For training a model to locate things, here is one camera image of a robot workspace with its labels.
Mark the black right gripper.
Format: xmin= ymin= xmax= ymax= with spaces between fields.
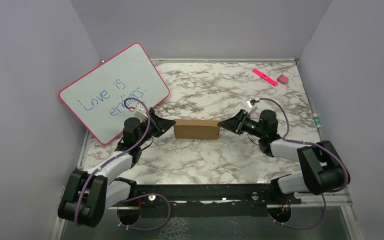
xmin=218 ymin=109 xmax=265 ymax=139

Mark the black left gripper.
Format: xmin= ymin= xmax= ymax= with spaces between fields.
xmin=136 ymin=112 xmax=175 ymax=147

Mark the brown cardboard box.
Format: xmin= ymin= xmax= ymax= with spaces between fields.
xmin=174 ymin=119 xmax=221 ymax=140

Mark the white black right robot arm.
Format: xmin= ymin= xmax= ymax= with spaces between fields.
xmin=217 ymin=109 xmax=351 ymax=204

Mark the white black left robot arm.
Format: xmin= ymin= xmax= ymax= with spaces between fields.
xmin=57 ymin=108 xmax=176 ymax=228

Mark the pink highlighter marker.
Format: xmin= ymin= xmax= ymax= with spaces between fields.
xmin=252 ymin=68 xmax=278 ymax=87

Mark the pink framed whiteboard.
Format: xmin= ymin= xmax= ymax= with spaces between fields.
xmin=59 ymin=42 xmax=170 ymax=145

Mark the pink eraser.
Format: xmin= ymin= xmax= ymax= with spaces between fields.
xmin=277 ymin=74 xmax=289 ymax=85

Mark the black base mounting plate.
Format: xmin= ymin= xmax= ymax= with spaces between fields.
xmin=111 ymin=183 xmax=301 ymax=218

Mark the green white marker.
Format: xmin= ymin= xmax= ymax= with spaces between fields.
xmin=313 ymin=113 xmax=322 ymax=129

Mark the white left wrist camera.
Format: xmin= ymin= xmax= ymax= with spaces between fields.
xmin=133 ymin=104 xmax=148 ymax=123

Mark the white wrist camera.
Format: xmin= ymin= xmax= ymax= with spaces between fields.
xmin=246 ymin=98 xmax=260 ymax=116
xmin=133 ymin=104 xmax=148 ymax=123

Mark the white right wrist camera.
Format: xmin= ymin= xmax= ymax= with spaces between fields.
xmin=246 ymin=98 xmax=260 ymax=116

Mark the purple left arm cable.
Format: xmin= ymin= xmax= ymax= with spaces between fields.
xmin=74 ymin=97 xmax=172 ymax=232

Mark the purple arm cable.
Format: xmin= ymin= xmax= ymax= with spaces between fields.
xmin=74 ymin=97 xmax=172 ymax=232
xmin=251 ymin=97 xmax=351 ymax=231

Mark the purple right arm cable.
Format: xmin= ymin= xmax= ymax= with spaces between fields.
xmin=251 ymin=97 xmax=351 ymax=231

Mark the aluminium frame rail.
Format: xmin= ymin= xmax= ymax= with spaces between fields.
xmin=57 ymin=139 xmax=351 ymax=229

